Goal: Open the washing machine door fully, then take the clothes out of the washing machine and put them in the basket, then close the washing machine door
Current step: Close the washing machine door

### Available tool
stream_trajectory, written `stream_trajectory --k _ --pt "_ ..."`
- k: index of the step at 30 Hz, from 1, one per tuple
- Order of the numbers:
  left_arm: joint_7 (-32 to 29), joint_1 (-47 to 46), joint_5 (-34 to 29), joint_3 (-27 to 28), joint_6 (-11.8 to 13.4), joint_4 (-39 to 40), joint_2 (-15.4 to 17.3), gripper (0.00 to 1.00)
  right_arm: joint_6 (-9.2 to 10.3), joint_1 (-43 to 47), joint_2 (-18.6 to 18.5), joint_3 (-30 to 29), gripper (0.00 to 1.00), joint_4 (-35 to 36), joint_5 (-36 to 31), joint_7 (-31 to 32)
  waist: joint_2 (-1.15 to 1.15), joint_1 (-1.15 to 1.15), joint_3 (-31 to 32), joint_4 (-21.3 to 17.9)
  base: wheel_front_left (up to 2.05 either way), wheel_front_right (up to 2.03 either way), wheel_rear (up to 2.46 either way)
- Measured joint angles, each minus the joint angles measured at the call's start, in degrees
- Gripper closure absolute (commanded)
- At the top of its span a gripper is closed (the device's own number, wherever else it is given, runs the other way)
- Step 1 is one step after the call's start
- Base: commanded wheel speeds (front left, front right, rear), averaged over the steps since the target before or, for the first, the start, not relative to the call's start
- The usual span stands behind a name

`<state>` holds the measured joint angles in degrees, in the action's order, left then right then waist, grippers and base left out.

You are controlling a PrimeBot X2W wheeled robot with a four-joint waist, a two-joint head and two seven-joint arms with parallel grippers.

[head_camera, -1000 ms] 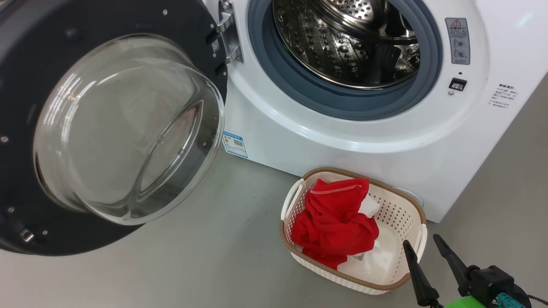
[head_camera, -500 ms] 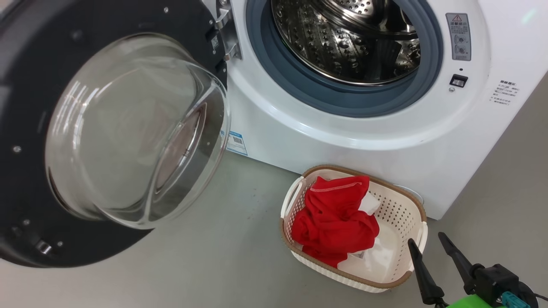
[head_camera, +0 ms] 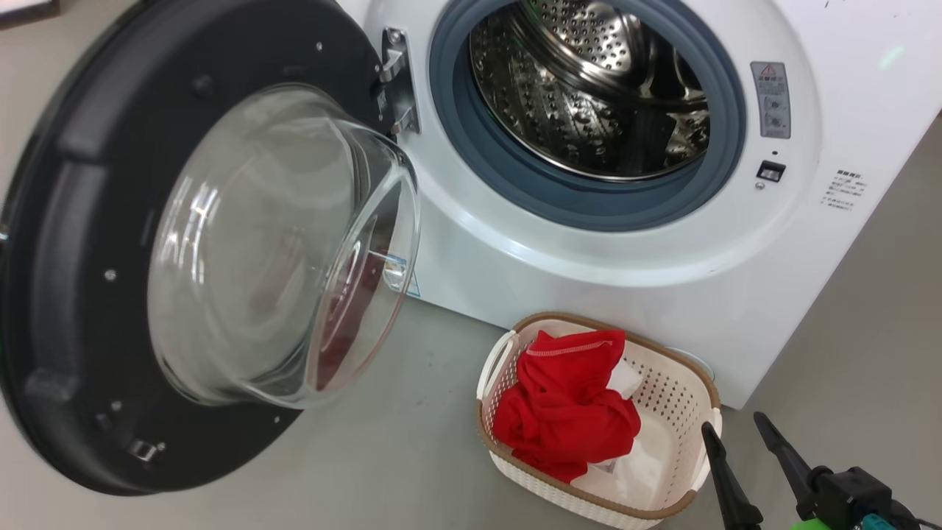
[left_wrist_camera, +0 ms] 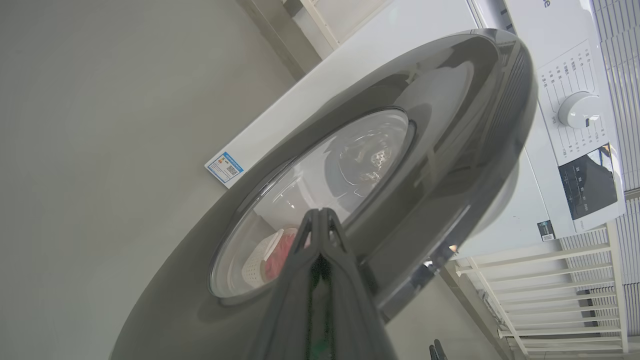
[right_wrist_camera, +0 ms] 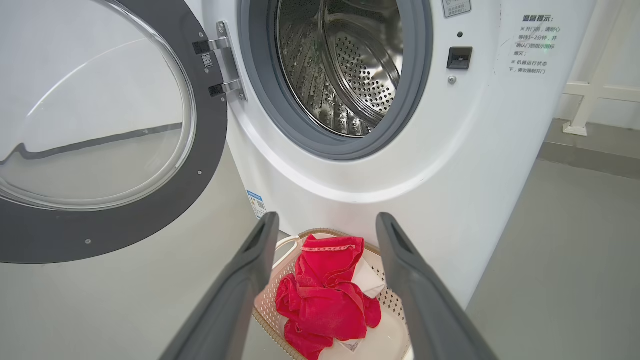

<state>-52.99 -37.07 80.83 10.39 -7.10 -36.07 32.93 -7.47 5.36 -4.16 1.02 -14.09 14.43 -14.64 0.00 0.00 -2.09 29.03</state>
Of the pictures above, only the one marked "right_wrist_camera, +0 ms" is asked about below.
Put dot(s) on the red and white garment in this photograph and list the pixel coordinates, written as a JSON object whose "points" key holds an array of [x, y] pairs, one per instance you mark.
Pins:
{"points": [[330, 300]]}

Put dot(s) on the paper label of basket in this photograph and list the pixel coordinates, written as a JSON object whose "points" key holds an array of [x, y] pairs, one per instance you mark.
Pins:
{"points": [[352, 346]]}

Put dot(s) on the metal door hinge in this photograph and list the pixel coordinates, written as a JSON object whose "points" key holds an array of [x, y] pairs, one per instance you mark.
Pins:
{"points": [[227, 60]]}

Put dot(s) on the blue energy label sticker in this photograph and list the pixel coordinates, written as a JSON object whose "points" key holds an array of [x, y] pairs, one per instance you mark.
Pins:
{"points": [[257, 204]]}

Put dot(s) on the dark round washing machine door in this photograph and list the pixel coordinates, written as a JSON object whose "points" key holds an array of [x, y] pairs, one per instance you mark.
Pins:
{"points": [[205, 150]]}

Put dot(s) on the white metal railing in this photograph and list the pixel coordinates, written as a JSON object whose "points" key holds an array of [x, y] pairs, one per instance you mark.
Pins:
{"points": [[590, 90]]}

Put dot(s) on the cream perforated laundry basket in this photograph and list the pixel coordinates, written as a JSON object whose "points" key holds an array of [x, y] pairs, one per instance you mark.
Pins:
{"points": [[267, 305]]}

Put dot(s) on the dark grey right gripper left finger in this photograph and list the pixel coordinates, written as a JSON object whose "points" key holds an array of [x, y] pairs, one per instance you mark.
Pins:
{"points": [[225, 300]]}

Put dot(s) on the grey rubber door gasket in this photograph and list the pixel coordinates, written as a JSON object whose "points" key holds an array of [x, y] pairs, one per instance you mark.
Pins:
{"points": [[415, 75]]}

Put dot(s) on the black door lock socket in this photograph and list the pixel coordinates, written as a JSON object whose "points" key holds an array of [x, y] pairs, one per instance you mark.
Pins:
{"points": [[459, 58]]}

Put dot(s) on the small grey notice sticker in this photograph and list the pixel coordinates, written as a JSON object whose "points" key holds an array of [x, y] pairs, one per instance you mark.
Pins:
{"points": [[456, 7]]}

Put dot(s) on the white washing machine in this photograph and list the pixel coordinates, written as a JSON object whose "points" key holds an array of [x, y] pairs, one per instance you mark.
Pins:
{"points": [[475, 150]]}

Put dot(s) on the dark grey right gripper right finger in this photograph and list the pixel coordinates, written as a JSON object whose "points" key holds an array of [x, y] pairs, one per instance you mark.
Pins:
{"points": [[430, 310]]}

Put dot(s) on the steel perforated washer drum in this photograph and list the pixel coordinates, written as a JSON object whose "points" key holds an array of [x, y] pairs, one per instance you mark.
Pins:
{"points": [[360, 65]]}

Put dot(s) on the printed warning text sticker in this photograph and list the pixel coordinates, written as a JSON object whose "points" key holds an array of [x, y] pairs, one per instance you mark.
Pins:
{"points": [[535, 45]]}

